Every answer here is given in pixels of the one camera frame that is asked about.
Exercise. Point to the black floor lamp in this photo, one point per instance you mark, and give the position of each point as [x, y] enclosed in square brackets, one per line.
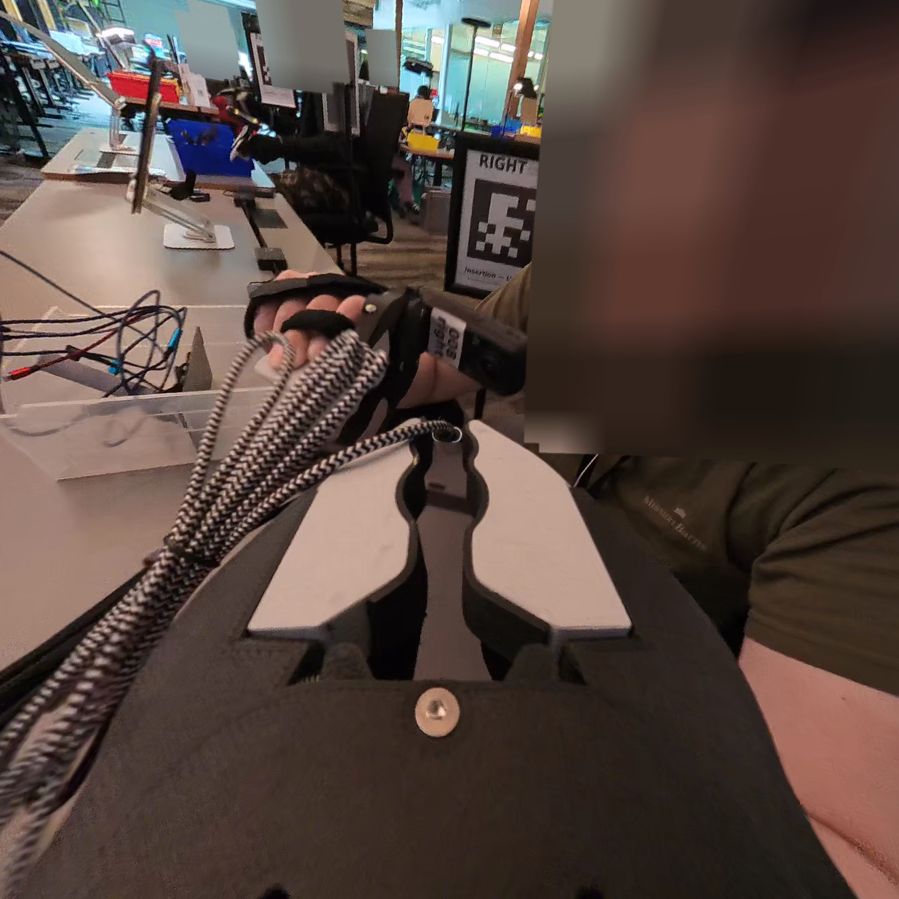
[468, 77]

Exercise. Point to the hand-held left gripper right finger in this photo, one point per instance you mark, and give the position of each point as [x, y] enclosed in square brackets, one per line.
[541, 548]

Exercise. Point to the white tablet stand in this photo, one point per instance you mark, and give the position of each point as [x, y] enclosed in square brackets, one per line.
[200, 237]

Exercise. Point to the clear plastic bin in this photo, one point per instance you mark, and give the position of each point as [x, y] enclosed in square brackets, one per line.
[105, 435]

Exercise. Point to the grey usb hub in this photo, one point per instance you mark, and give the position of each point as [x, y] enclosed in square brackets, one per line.
[91, 372]

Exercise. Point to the black swivel office chair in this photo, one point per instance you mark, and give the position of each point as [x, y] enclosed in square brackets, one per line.
[383, 140]

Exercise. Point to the blue parts bin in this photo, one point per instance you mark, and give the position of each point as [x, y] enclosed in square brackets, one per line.
[204, 151]

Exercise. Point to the person's left forearm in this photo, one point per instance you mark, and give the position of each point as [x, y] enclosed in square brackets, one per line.
[829, 758]

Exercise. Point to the framed marker tag sign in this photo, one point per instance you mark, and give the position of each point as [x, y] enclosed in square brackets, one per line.
[491, 211]

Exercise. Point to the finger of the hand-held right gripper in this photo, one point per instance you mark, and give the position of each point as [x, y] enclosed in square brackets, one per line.
[355, 414]

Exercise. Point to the yellow parts bin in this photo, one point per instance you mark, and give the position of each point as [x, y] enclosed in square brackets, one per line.
[421, 142]

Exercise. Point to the small black adapter box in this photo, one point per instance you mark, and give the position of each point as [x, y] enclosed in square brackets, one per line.
[270, 258]

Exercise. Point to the dark grey bin divider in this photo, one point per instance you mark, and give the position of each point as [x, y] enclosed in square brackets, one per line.
[198, 369]

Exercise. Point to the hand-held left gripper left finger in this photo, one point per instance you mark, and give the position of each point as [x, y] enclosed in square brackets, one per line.
[351, 562]

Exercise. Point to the person's right hand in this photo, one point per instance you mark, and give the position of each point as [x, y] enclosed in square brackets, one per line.
[295, 309]

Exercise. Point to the small red parts bin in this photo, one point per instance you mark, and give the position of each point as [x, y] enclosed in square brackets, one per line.
[133, 88]

